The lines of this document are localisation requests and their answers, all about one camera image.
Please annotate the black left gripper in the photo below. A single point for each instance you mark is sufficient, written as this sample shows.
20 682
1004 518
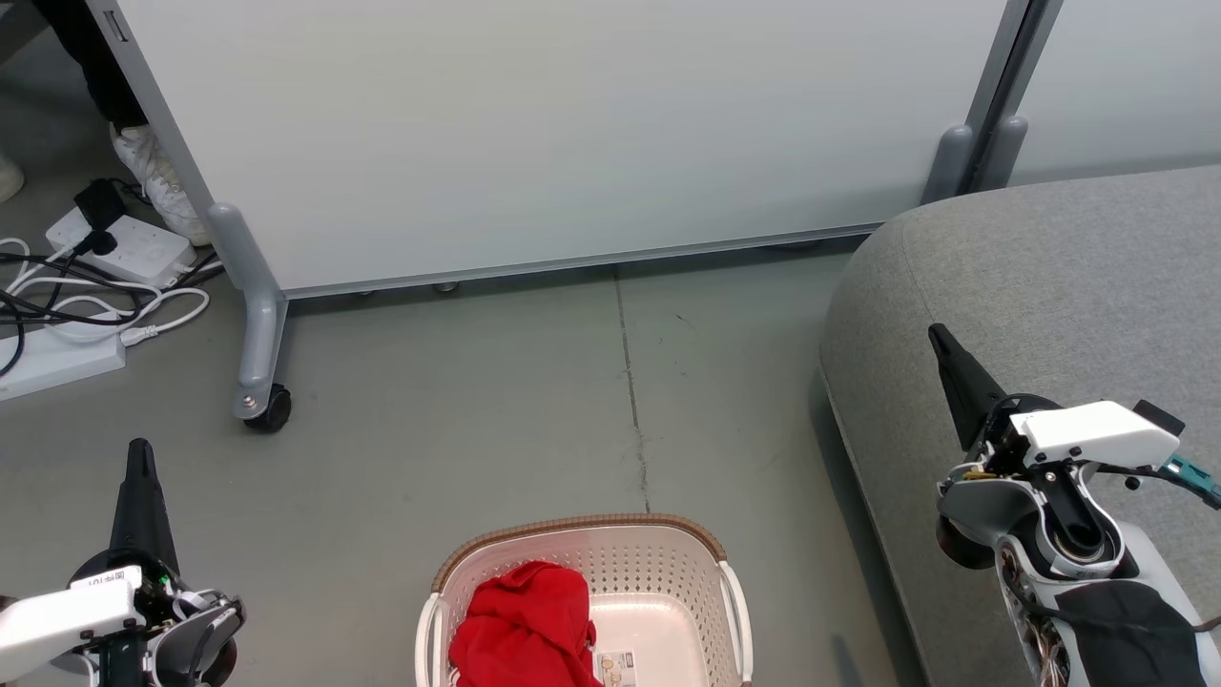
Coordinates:
157 577

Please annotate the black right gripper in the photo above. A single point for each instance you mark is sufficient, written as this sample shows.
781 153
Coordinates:
1002 444

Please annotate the red cloth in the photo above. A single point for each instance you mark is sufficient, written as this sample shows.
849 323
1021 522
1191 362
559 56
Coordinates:
525 620

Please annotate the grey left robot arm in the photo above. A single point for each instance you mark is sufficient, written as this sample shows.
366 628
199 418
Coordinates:
196 630

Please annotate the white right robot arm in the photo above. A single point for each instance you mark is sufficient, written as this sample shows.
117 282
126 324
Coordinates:
1126 630

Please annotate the grey fabric sofa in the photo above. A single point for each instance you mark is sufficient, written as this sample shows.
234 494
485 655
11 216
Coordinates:
1030 286

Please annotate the black caster wheel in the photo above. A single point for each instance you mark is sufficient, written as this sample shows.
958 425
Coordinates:
274 408

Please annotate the white power strip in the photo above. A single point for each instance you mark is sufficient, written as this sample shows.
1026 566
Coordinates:
143 250
57 361

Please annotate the grey partition leg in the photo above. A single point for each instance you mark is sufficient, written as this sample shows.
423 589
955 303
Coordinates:
258 315

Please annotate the grey partition foot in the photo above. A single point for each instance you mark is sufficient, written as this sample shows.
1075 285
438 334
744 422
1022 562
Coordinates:
949 167
1002 153

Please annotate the black plug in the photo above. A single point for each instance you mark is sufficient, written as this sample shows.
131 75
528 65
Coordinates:
95 243

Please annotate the black power adapter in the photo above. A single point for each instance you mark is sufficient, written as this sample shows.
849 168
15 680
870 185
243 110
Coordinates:
98 202

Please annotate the white sneaker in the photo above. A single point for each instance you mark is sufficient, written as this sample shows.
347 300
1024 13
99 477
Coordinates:
10 178
162 181

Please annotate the white partition panel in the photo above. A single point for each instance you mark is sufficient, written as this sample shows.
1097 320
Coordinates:
572 134
1126 86

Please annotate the white perforated laundry basket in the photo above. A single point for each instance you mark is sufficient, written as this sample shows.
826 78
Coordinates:
658 582

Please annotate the paper label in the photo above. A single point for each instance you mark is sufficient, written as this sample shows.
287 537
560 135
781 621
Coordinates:
615 668

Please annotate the black trouser leg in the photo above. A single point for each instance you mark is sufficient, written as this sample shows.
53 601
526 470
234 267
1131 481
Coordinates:
95 57

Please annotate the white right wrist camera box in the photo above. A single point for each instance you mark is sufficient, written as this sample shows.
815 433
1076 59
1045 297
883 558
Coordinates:
1097 431

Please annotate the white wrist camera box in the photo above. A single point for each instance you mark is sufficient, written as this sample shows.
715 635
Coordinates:
1097 431
57 615

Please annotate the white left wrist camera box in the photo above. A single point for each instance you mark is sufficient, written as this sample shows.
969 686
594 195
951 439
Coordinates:
57 615

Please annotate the grey partition post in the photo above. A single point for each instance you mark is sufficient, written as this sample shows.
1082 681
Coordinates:
1006 67

